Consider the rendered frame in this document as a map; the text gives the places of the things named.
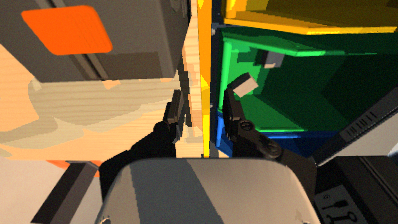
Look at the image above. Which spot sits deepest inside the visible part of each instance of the green bin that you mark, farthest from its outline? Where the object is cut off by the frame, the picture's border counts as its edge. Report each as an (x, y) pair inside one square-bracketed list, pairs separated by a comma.
[(333, 81)]

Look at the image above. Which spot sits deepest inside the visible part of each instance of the yellow thin bar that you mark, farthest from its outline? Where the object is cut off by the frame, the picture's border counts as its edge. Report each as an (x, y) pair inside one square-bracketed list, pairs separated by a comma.
[(204, 39)]

